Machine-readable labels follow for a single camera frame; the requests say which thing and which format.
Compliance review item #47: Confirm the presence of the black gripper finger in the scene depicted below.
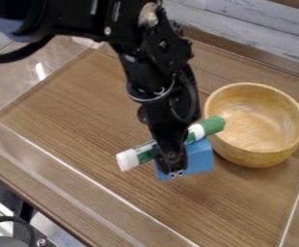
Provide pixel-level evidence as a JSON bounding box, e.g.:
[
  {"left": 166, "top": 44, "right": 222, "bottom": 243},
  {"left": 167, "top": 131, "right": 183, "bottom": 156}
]
[{"left": 154, "top": 145, "right": 189, "bottom": 177}]

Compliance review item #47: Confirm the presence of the green and white marker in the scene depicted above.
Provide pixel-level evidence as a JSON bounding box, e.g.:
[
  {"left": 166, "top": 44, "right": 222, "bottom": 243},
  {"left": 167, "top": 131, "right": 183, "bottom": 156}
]
[{"left": 117, "top": 116, "right": 226, "bottom": 172}]

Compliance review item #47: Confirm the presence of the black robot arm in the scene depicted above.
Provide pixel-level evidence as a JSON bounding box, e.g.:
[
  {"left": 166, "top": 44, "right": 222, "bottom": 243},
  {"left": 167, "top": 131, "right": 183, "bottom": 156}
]
[{"left": 0, "top": 0, "right": 202, "bottom": 174}]

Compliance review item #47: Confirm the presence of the blue foam block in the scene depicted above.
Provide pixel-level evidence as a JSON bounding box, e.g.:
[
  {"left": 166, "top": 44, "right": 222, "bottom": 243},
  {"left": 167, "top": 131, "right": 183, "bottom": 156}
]
[{"left": 155, "top": 138, "right": 214, "bottom": 180}]

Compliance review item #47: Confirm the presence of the brown wooden bowl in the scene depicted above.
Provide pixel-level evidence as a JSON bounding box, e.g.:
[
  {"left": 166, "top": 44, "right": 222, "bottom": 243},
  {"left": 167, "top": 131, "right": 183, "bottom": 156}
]
[{"left": 205, "top": 82, "right": 299, "bottom": 169}]

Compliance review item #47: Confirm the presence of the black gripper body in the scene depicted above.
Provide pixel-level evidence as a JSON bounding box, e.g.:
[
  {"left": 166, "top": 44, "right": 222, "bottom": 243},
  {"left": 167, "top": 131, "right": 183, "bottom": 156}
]
[{"left": 137, "top": 93, "right": 203, "bottom": 155}]

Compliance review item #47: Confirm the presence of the clear acrylic tray wall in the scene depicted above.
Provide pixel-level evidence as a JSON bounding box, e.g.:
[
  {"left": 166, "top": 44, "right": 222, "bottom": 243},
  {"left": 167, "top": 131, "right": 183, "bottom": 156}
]
[{"left": 0, "top": 37, "right": 299, "bottom": 247}]

